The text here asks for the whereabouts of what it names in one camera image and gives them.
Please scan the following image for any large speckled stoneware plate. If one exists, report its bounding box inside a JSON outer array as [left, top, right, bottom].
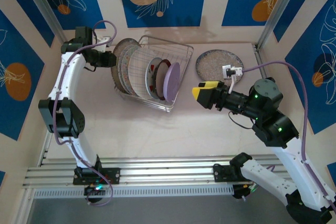
[[195, 49, 244, 86], [110, 37, 142, 92]]

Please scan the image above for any white blue grid plate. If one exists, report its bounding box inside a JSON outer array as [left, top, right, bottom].
[[127, 47, 158, 99]]

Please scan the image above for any lilac plate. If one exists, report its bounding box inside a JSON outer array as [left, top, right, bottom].
[[162, 62, 181, 103]]

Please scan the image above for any white watermelon print plate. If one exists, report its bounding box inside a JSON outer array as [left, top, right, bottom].
[[145, 57, 169, 100]]

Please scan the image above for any dark red rimmed plate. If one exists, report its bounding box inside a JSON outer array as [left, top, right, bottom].
[[153, 58, 172, 101]]

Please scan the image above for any black control box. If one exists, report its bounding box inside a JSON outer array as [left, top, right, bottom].
[[232, 184, 259, 200], [83, 184, 106, 197]]

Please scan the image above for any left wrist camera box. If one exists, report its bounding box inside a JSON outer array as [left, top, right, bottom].
[[99, 36, 111, 51]]

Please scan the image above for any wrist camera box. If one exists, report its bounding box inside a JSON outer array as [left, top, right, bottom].
[[222, 63, 244, 92], [99, 36, 111, 51]]

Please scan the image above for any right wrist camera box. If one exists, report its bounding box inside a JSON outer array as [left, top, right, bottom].
[[222, 63, 244, 92]]

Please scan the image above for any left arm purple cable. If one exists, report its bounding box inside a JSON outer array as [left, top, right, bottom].
[[51, 20, 118, 206]]

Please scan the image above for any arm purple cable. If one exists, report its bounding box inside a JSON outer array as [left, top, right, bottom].
[[241, 60, 331, 204], [51, 20, 118, 206]]

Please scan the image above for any aluminium table side rail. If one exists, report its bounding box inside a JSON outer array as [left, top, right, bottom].
[[253, 45, 270, 81], [38, 50, 76, 168]]

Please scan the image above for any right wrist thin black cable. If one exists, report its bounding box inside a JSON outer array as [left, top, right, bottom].
[[227, 111, 255, 130]]

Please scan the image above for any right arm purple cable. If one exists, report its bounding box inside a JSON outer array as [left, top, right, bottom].
[[241, 60, 331, 204]]

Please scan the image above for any metal wire dish rack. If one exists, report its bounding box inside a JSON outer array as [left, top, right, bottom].
[[115, 34, 195, 113]]

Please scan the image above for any aluminium corner post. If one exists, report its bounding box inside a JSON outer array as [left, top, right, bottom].
[[256, 0, 307, 51], [19, 0, 75, 55]]

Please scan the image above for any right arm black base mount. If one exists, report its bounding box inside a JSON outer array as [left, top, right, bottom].
[[213, 163, 260, 183]]

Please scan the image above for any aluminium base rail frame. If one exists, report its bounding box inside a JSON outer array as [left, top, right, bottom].
[[22, 155, 299, 190]]

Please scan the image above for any white slotted cable duct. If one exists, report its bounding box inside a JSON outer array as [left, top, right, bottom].
[[33, 186, 235, 200]]

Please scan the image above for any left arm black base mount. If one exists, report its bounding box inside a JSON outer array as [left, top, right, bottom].
[[72, 167, 121, 185]]

